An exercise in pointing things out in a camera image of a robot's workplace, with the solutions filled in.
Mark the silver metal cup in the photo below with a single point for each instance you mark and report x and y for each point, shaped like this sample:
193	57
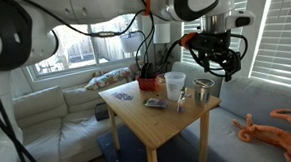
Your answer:
203	93

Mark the gray fabric sofa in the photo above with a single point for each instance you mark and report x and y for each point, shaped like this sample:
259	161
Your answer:
253	98

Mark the dark floor rug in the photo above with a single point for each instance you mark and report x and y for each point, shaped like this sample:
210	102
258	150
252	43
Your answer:
129	152

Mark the small orange container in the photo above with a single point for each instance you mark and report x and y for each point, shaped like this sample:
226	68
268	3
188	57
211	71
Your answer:
160	83

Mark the small black box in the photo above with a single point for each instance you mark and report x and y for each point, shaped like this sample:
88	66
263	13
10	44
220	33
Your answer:
101	112

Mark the black discs stack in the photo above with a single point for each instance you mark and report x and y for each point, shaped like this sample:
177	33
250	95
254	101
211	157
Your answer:
147	70

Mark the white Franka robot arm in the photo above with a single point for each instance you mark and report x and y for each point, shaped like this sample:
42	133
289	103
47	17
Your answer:
98	6

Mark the white leather sofa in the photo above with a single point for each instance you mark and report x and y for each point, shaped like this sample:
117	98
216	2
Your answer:
54	129

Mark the wooden square table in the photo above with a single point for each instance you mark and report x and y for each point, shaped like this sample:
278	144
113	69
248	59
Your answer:
154	120

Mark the white outdoor tank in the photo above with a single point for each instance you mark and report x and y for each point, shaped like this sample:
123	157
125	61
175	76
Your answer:
130	43

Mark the red patterned box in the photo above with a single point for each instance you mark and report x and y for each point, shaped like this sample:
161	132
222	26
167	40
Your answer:
149	83

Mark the small clear bottle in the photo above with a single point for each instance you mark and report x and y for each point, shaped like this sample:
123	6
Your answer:
181	104

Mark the orange octopus plush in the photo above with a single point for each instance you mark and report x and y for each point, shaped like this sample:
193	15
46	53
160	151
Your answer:
282	137

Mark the floral pillow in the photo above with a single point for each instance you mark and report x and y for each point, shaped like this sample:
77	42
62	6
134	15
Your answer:
107	79

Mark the translucent plastic cup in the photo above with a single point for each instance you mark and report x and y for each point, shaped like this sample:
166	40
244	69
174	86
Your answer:
175	84

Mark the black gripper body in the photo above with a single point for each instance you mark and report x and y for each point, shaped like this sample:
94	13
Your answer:
214	47

